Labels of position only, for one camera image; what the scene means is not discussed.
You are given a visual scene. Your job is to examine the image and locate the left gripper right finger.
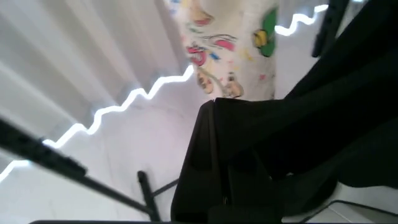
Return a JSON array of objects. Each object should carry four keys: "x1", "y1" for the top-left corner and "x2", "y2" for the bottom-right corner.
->
[{"x1": 223, "y1": 152, "x2": 284, "y2": 223}]

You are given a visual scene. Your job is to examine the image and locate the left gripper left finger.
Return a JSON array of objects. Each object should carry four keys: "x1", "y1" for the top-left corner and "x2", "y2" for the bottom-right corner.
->
[{"x1": 170, "y1": 100, "x2": 224, "y2": 223}]

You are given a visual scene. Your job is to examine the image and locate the black garment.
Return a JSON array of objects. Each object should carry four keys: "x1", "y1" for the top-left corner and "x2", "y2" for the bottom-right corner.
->
[{"x1": 213, "y1": 0, "x2": 398, "y2": 218}]

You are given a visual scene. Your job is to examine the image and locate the cream printed garment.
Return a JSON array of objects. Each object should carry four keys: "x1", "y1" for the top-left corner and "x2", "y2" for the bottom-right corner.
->
[{"x1": 169, "y1": 0, "x2": 279, "y2": 102}]

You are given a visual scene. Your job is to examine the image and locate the black clothes rack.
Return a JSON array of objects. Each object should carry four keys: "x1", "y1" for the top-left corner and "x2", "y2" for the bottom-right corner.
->
[{"x1": 0, "y1": 0, "x2": 351, "y2": 222}]

